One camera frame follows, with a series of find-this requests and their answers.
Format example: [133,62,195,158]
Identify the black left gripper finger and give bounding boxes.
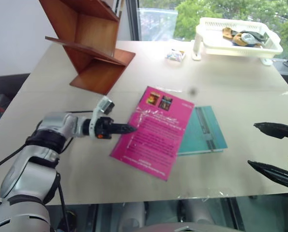
[111,123,135,130]
[111,127,138,135]

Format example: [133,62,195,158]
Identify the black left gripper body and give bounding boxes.
[96,116,114,140]

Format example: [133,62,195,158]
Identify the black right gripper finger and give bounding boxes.
[253,122,288,141]
[247,159,288,194]

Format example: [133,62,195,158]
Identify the pink book in plastic wrap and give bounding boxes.
[109,85,196,183]

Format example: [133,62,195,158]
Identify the teal book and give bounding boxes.
[177,105,228,157]

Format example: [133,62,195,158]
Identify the wooden zigzag bookshelf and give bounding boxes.
[38,0,136,96]

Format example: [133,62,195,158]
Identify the white books in bookshelf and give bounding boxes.
[102,0,125,18]

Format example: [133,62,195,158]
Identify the silver robot leg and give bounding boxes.
[121,202,148,229]
[182,199,214,225]

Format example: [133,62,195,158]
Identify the small clear colourful packet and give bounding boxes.
[166,48,186,62]

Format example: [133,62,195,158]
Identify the white plastic basket tray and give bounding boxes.
[191,16,284,66]

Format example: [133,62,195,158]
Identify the items inside basket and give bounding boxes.
[239,29,268,46]

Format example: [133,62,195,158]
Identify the grey white sock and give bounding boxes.
[240,33,256,45]

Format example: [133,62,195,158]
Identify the mustard brown sock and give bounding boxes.
[231,32,249,47]

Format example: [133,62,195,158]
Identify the silver robot torso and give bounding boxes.
[136,222,239,232]

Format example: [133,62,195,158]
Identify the tan cloth piece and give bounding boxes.
[222,27,235,40]

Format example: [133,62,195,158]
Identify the dark couch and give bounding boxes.
[0,72,31,136]

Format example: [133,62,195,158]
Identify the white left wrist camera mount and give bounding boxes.
[89,96,116,141]

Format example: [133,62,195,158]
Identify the dark window frame post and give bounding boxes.
[125,0,141,42]

